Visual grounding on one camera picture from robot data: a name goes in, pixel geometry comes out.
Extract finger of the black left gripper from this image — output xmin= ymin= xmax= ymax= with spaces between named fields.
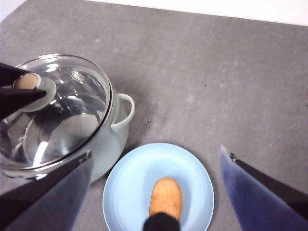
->
xmin=0 ymin=87 xmax=48 ymax=120
xmin=0 ymin=62 xmax=30 ymax=88

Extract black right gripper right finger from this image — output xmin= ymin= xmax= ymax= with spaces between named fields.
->
xmin=220 ymin=144 xmax=308 ymax=231

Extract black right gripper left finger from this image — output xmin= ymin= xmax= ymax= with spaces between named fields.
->
xmin=0 ymin=150 xmax=93 ymax=231

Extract glass lid with green knob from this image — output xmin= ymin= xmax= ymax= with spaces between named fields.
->
xmin=0 ymin=53 xmax=114 ymax=180

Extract brown potato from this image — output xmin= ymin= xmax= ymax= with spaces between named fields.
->
xmin=149 ymin=177 xmax=183 ymax=221

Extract pale green electric steamer pot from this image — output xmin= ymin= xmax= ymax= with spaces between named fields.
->
xmin=1 ymin=93 xmax=136 ymax=185

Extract blue round plate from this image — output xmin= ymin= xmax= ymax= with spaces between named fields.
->
xmin=103 ymin=142 xmax=215 ymax=231

